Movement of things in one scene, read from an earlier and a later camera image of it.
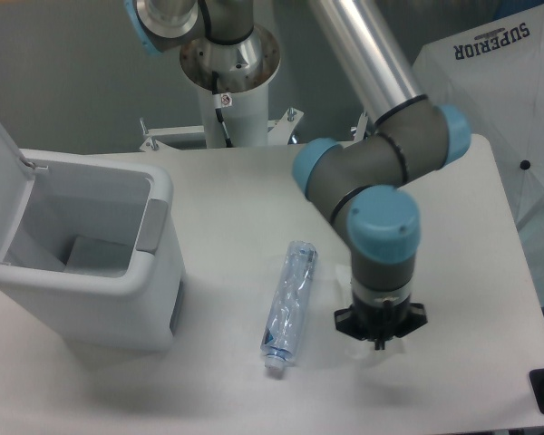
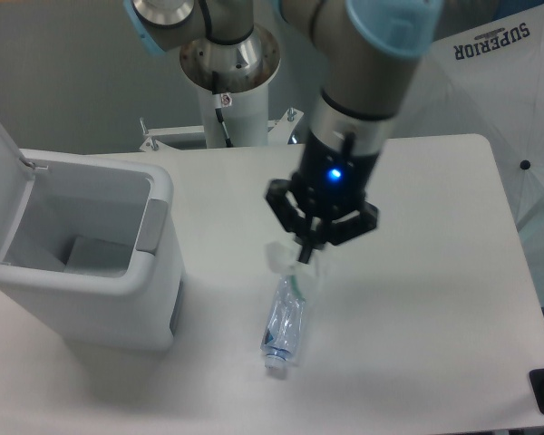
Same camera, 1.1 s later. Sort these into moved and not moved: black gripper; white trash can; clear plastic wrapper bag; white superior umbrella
Moved: black gripper; clear plastic wrapper bag
Not moved: white trash can; white superior umbrella
